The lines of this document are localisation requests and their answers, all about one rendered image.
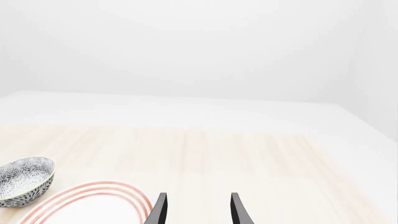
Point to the black patterned bowl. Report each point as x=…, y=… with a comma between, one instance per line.
x=23, y=180

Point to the white plate with red rings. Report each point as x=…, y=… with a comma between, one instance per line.
x=90, y=205

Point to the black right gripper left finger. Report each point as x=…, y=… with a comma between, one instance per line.
x=158, y=211

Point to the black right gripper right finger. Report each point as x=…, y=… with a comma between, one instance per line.
x=240, y=211

